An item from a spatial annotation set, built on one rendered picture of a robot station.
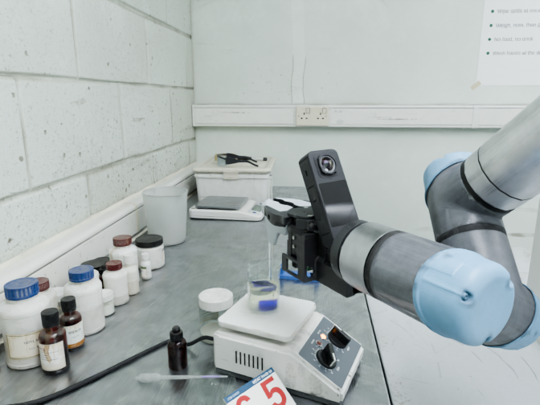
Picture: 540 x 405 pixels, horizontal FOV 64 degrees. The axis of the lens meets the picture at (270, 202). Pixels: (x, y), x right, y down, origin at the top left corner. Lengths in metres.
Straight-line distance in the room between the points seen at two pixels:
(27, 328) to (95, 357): 0.11
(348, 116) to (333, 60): 0.25
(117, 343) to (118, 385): 0.12
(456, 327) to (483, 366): 0.41
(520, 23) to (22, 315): 2.04
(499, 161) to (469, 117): 1.61
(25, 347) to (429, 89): 1.79
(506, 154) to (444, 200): 0.09
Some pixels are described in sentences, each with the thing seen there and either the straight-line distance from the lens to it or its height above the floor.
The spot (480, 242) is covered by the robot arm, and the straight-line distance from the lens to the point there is 0.51.
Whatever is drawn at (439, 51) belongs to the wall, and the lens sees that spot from 2.11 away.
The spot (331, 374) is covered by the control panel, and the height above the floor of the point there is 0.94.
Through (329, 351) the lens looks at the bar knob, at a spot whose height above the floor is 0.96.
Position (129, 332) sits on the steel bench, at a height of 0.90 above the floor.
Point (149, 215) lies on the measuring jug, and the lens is 1.26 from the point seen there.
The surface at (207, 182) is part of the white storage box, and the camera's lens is 1.72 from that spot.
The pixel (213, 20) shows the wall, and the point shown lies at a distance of 2.11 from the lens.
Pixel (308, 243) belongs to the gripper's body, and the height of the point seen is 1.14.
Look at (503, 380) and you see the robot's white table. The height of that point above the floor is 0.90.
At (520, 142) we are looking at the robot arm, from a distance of 0.47.
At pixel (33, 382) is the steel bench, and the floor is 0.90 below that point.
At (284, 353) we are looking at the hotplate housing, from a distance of 0.64.
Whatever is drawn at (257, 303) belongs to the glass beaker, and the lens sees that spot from 0.67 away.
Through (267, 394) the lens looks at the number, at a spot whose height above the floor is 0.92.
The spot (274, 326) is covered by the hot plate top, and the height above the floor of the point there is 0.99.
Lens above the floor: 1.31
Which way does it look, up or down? 13 degrees down
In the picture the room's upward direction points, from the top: straight up
